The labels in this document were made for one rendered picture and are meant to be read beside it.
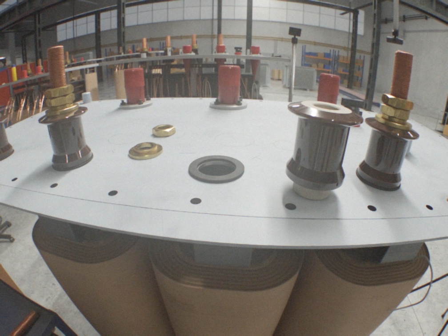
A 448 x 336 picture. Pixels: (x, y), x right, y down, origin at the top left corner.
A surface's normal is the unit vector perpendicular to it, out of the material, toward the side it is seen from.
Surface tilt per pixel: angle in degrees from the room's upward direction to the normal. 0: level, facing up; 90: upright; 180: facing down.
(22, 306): 0
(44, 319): 0
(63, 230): 90
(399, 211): 0
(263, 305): 90
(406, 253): 90
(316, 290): 90
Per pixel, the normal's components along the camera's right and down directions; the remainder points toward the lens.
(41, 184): 0.02, -0.89
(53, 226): -0.09, 0.45
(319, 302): -0.80, 0.26
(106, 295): 0.25, 0.44
